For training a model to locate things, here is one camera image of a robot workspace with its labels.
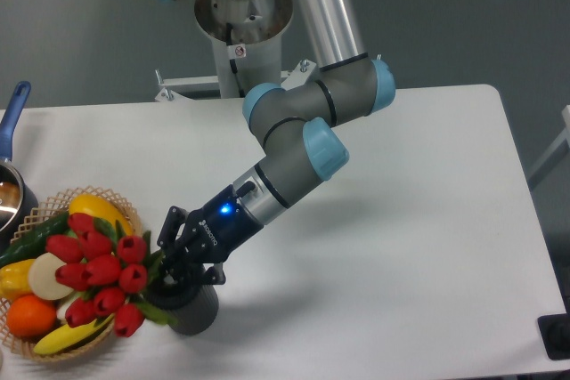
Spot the blue handled saucepan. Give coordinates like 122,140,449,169
1,81,38,253

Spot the yellow lemon squash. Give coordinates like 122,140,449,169
68,193,133,235

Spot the black device at edge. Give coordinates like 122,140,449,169
537,313,569,360

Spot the green cucumber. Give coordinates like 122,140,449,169
1,211,69,267

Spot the red tulip bouquet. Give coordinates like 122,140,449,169
45,213,175,337

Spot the beige round disc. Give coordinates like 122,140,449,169
28,253,73,301

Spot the yellow banana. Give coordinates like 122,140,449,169
33,315,114,356

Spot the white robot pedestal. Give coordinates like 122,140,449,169
155,0,318,101

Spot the dark grey ribbed vase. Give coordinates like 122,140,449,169
143,265,219,336

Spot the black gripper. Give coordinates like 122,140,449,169
157,185,264,287

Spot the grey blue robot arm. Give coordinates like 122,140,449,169
154,0,395,285

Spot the white frame at right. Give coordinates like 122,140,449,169
526,105,569,191

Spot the yellow bell pepper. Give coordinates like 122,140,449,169
1,259,35,301

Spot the orange fruit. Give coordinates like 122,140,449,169
6,295,56,338

